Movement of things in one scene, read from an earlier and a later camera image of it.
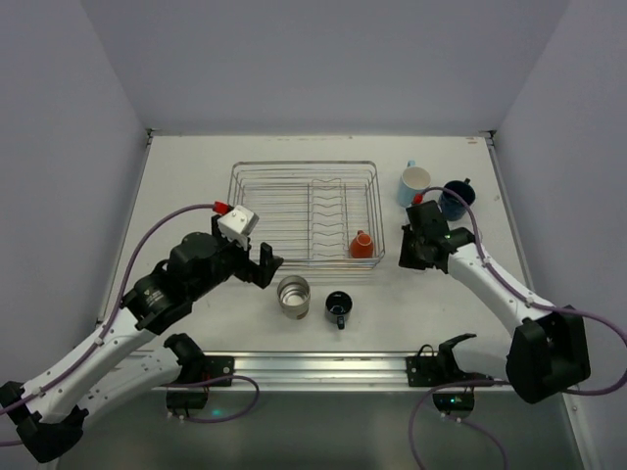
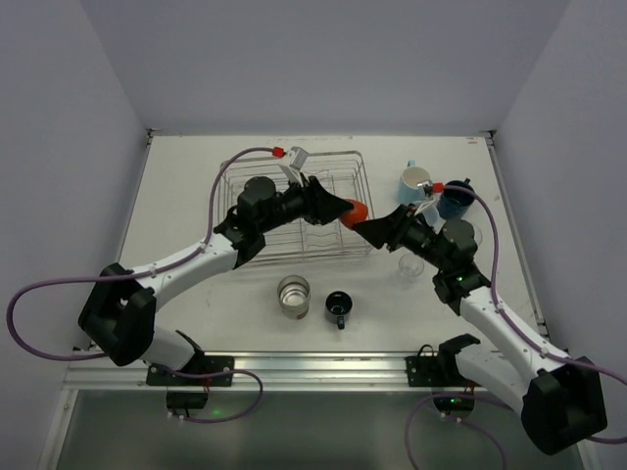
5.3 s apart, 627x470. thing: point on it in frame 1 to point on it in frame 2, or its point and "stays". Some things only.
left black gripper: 252,266 to 310,201
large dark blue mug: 451,206 stays
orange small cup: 361,246 to 358,213
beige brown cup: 294,293 stays
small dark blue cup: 338,306 stays
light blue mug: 412,180 stays
